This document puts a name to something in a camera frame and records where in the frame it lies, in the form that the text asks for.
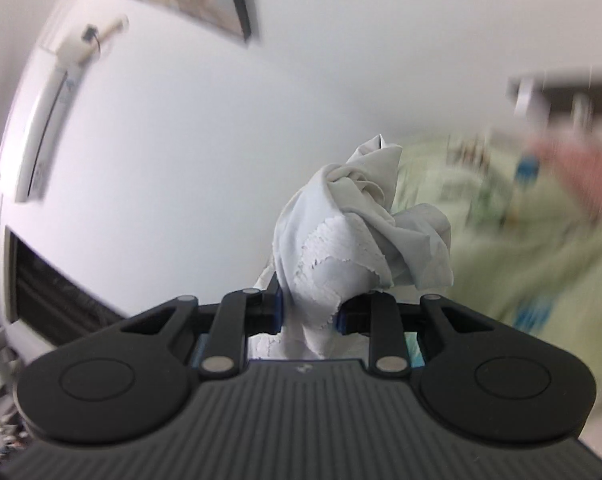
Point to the pink cloth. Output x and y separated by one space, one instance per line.
581 165

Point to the pale green printed blanket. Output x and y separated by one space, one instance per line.
506 250

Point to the white t-shirt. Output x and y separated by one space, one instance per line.
331 240

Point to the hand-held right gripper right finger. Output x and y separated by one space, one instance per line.
339 319

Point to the white framed furniture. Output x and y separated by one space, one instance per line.
561 80

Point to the white air conditioner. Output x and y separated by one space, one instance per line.
36 135

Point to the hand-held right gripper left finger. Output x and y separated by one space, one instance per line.
279 310

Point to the dark window with grille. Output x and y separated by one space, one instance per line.
46 285

